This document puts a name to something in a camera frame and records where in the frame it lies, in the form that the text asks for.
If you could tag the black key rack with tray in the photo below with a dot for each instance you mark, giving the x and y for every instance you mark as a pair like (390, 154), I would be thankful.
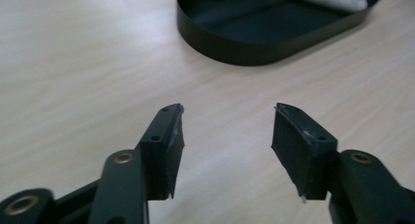
(248, 35)

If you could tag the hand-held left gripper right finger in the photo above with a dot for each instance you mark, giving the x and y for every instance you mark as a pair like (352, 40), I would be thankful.
(313, 158)

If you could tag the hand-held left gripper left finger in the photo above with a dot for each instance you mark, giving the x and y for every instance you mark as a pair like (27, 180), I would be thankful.
(156, 165)

